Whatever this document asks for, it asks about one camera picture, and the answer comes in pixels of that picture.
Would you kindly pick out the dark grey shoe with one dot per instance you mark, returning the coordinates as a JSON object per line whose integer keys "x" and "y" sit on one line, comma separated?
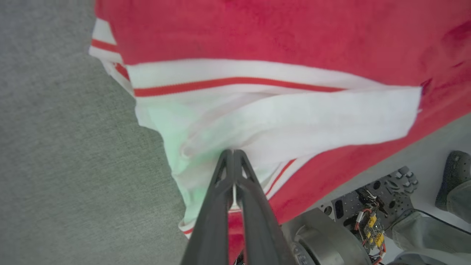
{"x": 454, "y": 169}

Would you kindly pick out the red and yellow wiring bundle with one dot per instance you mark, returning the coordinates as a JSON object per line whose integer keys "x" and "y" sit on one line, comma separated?
{"x": 373, "y": 232}

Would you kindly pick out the grey metal robot wheel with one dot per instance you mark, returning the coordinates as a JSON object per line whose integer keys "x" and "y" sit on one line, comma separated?
{"x": 323, "y": 239}

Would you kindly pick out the grey fabric sofa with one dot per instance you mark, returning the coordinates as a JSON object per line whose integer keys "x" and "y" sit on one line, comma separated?
{"x": 66, "y": 147}

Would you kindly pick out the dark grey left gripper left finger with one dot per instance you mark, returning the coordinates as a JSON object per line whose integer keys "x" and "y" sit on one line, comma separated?
{"x": 211, "y": 228}

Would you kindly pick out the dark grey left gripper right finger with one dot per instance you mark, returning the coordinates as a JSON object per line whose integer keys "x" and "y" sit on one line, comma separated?
{"x": 263, "y": 228}

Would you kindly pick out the grey perforated robot base plate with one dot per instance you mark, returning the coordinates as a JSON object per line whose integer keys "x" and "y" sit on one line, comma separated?
{"x": 395, "y": 191}

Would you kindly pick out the red and white striped garment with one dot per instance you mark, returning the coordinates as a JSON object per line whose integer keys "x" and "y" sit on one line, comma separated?
{"x": 279, "y": 33}

